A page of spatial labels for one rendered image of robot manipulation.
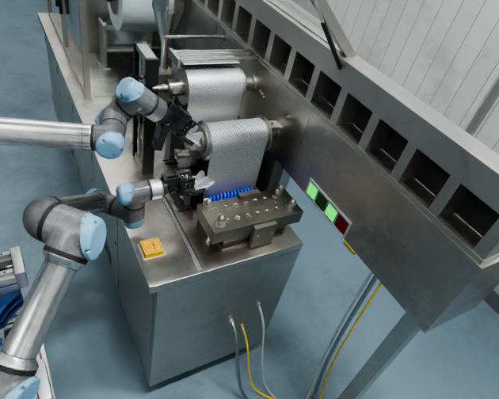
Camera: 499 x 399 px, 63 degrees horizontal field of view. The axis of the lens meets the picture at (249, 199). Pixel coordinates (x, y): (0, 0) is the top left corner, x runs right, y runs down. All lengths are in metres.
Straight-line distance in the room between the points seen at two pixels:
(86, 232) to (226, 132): 0.64
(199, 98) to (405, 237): 0.91
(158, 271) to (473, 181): 1.03
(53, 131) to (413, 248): 1.05
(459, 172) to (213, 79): 0.96
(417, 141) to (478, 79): 1.99
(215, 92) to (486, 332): 2.42
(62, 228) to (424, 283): 0.99
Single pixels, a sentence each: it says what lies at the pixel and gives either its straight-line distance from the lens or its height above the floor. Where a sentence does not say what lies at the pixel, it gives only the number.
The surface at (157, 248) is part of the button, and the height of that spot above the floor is 0.92.
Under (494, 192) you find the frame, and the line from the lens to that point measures 1.09.
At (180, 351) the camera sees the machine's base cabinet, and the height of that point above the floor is 0.34.
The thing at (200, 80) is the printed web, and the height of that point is 1.39.
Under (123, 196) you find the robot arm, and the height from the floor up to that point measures 1.13.
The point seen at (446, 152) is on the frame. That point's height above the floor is 1.62.
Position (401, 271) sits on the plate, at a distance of 1.32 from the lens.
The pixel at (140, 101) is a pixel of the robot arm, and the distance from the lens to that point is 1.29.
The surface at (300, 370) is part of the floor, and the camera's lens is 2.46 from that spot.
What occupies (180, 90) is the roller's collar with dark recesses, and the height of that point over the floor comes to 1.33.
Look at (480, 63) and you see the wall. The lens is 3.15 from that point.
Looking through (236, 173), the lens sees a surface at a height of 1.12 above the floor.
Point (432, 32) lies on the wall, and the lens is 3.36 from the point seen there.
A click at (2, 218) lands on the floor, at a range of 3.07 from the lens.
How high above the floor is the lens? 2.10
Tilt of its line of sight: 40 degrees down
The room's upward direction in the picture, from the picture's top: 15 degrees clockwise
